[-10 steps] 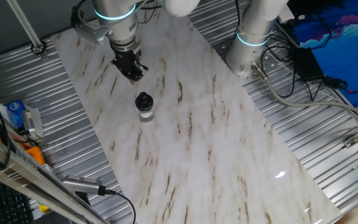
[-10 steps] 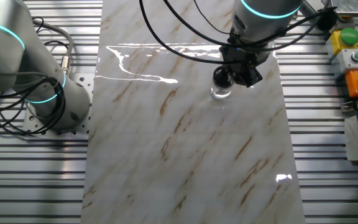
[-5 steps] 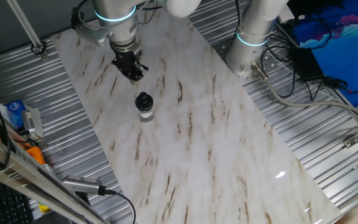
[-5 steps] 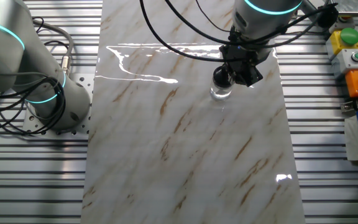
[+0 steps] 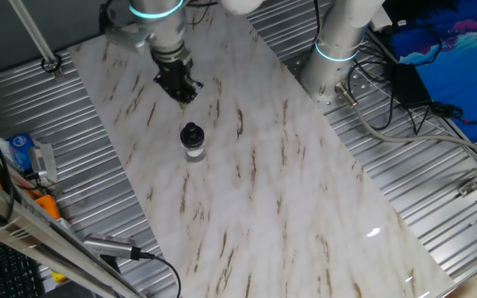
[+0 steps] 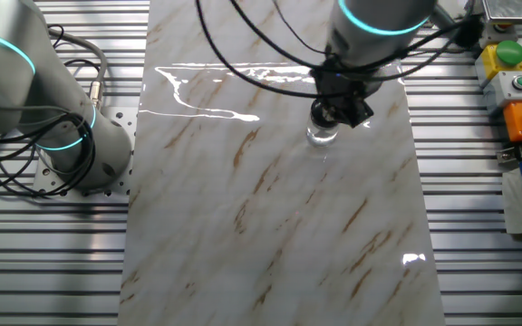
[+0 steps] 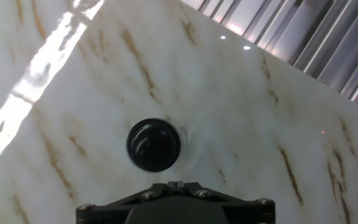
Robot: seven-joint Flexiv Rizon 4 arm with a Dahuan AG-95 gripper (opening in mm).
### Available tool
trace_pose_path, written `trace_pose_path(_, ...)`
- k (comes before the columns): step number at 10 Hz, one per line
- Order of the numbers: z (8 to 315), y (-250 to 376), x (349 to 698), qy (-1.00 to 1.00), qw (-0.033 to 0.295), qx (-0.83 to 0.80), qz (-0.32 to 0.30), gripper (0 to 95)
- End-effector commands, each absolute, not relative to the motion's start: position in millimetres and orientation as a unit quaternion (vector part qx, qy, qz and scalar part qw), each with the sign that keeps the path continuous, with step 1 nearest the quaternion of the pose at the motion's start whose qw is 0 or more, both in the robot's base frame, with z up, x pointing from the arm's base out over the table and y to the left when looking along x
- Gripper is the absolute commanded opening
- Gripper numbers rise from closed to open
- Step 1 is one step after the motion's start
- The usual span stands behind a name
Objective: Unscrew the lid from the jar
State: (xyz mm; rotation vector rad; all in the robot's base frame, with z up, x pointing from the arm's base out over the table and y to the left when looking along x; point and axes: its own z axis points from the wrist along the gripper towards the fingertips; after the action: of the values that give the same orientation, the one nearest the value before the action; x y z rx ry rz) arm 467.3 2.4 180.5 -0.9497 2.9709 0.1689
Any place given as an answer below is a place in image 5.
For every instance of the black keyboard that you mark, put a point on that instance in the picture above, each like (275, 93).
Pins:
(2, 273)

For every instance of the white power strip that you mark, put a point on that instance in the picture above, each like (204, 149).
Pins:
(381, 18)

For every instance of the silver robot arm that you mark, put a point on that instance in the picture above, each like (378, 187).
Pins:
(160, 25)

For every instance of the black jar lid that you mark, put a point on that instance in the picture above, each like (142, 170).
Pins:
(191, 133)

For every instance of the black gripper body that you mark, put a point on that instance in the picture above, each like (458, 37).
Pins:
(175, 70)

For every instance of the silver camera bracket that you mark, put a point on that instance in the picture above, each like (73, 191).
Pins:
(128, 38)

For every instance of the marble pattern board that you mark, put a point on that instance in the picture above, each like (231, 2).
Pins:
(263, 186)

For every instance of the black power adapter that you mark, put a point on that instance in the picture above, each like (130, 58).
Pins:
(410, 85)

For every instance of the silver exterior camera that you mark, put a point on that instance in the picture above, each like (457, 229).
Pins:
(106, 245)

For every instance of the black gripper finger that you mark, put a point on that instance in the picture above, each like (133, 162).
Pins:
(193, 89)
(171, 87)

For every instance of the yellow button box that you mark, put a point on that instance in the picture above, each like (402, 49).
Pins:
(59, 277)

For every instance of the silver vented device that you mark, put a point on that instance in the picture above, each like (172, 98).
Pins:
(44, 161)

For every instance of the aluminium post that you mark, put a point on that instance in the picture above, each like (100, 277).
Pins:
(35, 37)

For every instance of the aluminium frame bar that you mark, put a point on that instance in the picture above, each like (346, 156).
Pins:
(15, 223)

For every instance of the blue tissue pack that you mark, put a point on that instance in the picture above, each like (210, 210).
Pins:
(19, 151)

